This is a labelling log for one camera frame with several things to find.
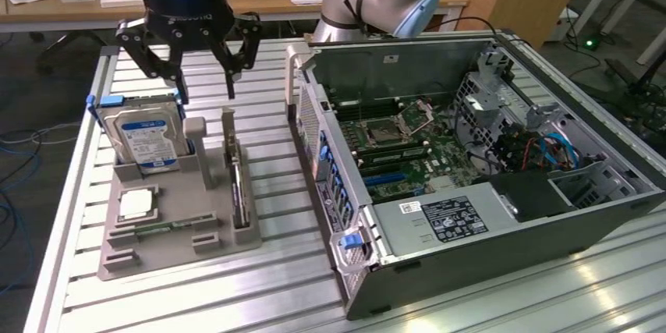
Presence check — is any silver disk bay cage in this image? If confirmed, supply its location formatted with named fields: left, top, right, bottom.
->
left=451, top=42, right=576, bottom=178

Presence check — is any silver power supply unit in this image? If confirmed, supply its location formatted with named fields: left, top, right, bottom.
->
left=370, top=182, right=522, bottom=267

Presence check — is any blue expansion slot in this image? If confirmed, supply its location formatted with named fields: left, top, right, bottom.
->
left=363, top=172, right=408, bottom=190

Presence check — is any graphics card with metal bracket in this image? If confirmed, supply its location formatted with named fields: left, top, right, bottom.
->
left=220, top=106, right=252, bottom=232

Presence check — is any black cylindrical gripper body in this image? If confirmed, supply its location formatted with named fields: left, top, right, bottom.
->
left=129, top=0, right=236, bottom=51

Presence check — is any hard disk in blue caddy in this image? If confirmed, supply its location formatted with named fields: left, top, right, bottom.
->
left=91, top=94, right=189, bottom=174

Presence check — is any green RAM stick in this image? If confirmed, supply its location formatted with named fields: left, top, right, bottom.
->
left=356, top=147, right=426, bottom=165
left=133, top=221, right=195, bottom=236

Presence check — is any CPU socket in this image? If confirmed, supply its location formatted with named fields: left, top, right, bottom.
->
left=363, top=116, right=412, bottom=149

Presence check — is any dark grey open PC case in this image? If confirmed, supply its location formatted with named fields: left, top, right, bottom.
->
left=284, top=27, right=666, bottom=321

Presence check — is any green motherboard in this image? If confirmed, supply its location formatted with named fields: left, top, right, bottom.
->
left=335, top=94, right=500, bottom=205

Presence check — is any white desk frame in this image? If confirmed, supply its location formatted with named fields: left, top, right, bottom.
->
left=568, top=0, right=666, bottom=65

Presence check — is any silver socket cover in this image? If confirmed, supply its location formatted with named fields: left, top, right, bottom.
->
left=395, top=97, right=443, bottom=128

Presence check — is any silver CPU chip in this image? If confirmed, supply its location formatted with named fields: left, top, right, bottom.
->
left=117, top=190, right=159, bottom=221

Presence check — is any grey parts rack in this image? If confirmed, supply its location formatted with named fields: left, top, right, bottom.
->
left=96, top=105, right=264, bottom=283

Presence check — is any black cable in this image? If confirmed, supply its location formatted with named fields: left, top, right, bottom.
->
left=430, top=16, right=522, bottom=44

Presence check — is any blue data wire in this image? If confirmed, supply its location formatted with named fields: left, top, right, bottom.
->
left=538, top=132, right=582, bottom=172

